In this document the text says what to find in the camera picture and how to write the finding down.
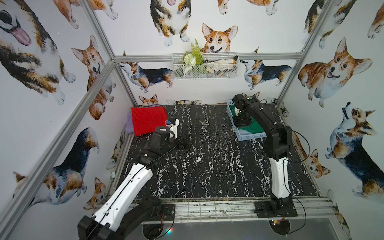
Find folded red t-shirt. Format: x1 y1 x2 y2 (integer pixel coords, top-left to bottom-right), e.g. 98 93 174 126
132 107 168 137

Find folded lilac t-shirt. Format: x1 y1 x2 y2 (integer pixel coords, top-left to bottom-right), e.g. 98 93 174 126
125 112 134 134

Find white wire wall basket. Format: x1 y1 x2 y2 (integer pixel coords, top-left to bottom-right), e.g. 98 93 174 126
172 53 240 80

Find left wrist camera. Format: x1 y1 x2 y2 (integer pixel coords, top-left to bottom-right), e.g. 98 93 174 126
166 118 180 139

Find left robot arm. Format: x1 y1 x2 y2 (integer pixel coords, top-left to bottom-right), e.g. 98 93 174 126
78 125 192 240

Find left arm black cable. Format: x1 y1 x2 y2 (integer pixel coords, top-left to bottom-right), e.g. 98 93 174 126
86 140 181 240

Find aluminium frame back bar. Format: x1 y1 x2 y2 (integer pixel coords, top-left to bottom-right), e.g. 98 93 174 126
114 53 303 63

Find aluminium frame bar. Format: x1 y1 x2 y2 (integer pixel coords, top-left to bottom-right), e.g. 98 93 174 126
1 60 114 239
114 53 303 63

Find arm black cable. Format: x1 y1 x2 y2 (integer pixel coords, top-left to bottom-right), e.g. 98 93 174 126
281 128 312 235
86 140 181 240

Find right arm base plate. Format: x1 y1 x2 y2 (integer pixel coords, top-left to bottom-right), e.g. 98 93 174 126
254 201 298 219

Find aluminium front rail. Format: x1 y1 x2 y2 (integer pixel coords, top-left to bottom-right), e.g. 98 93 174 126
89 197 338 226

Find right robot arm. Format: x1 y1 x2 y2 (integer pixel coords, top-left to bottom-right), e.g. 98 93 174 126
233 94 293 214

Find green t-shirt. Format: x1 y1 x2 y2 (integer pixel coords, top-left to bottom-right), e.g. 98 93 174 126
229 105 265 134

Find aluminium frame left bar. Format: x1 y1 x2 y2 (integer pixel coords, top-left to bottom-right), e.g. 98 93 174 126
1 60 114 239

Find green fern plant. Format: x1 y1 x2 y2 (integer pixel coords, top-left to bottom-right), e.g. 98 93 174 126
183 40 204 74

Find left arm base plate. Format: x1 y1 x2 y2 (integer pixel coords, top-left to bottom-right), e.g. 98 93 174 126
144 204 176 222

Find light blue plastic basket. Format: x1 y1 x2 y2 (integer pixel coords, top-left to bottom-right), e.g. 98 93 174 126
227 100 267 141

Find cream cloth items in basket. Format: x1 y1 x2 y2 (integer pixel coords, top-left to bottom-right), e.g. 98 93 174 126
204 56 239 76

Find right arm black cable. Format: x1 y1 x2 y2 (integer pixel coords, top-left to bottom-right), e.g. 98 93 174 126
281 128 312 235

